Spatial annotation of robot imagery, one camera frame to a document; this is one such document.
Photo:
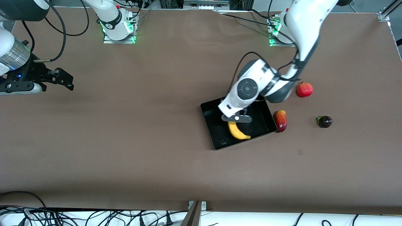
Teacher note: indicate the yellow banana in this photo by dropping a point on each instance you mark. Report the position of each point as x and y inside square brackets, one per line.
[237, 133]

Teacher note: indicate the brown table cover sheet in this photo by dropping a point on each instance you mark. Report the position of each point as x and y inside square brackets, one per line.
[125, 125]

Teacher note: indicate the grey power strip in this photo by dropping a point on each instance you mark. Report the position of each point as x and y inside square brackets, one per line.
[205, 6]

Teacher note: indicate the black plastic tray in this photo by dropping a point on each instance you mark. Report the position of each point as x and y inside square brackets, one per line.
[216, 128]

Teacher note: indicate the small metal edge bracket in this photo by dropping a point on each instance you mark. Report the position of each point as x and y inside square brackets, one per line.
[204, 205]

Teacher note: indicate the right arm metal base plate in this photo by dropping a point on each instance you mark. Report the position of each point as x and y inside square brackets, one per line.
[108, 41]

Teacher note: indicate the dark slanted pole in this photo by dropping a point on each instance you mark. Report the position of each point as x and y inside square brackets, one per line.
[192, 216]

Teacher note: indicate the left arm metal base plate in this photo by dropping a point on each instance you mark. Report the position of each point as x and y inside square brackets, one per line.
[274, 44]

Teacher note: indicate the red mango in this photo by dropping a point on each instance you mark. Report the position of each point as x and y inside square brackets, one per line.
[280, 121]

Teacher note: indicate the small dark purple eggplant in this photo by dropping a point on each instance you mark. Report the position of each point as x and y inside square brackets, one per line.
[325, 121]

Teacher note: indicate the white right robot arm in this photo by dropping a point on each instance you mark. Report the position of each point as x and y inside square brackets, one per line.
[110, 12]

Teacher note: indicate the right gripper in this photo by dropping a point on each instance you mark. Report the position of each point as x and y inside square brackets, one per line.
[30, 72]

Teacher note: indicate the red pomegranate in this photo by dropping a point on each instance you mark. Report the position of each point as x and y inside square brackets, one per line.
[304, 90]

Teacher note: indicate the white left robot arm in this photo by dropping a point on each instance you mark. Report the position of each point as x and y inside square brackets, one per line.
[248, 88]

